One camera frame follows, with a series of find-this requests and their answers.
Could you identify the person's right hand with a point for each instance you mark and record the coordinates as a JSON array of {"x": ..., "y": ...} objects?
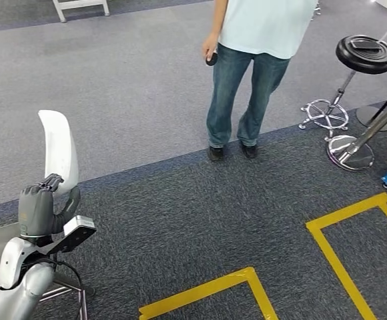
[{"x": 210, "y": 44}]

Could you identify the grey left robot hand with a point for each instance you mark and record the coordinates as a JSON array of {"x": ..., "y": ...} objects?
[{"x": 35, "y": 212}]

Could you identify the black round handheld device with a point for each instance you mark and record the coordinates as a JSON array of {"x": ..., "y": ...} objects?
[{"x": 212, "y": 59}]

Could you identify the white curved plastic car part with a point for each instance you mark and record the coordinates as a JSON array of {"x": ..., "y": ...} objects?
[{"x": 58, "y": 146}]

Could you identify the person's right forearm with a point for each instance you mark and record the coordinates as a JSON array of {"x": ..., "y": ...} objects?
[{"x": 218, "y": 17}]

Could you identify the person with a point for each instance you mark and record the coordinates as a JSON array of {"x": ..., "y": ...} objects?
[{"x": 263, "y": 26}]

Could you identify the black stool with chrome base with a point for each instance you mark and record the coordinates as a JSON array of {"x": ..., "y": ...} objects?
[{"x": 363, "y": 59}]

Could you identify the black phone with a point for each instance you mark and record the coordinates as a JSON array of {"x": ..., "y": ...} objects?
[{"x": 365, "y": 44}]

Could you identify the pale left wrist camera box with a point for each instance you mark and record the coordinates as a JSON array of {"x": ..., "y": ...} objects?
[{"x": 80, "y": 224}]

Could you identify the black stanchion post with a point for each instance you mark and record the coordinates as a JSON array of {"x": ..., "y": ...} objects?
[{"x": 363, "y": 115}]

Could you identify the chrome stanchion post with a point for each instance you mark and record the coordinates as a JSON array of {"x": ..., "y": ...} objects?
[{"x": 350, "y": 154}]

